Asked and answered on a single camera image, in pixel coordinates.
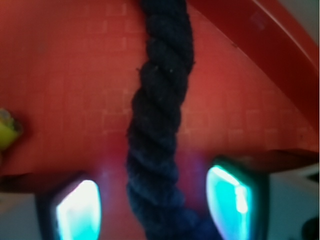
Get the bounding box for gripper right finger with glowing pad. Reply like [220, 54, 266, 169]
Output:
[205, 156, 270, 240]

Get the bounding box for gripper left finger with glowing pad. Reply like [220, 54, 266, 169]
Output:
[35, 172, 102, 240]

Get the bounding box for dark blue twisted rope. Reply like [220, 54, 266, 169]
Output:
[125, 0, 221, 240]

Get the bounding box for red plastic tray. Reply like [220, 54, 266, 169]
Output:
[0, 0, 319, 240]

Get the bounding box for multicolour twisted rope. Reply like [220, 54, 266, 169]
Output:
[0, 107, 23, 163]

